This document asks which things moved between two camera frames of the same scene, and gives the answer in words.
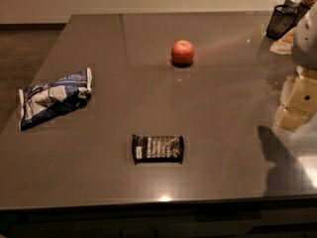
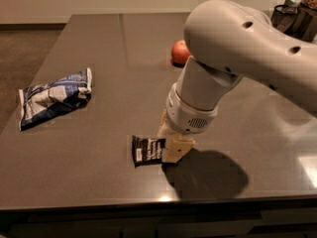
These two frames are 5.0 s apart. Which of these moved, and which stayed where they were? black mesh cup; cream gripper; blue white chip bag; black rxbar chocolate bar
Moved: cream gripper
Stayed: black rxbar chocolate bar; black mesh cup; blue white chip bag
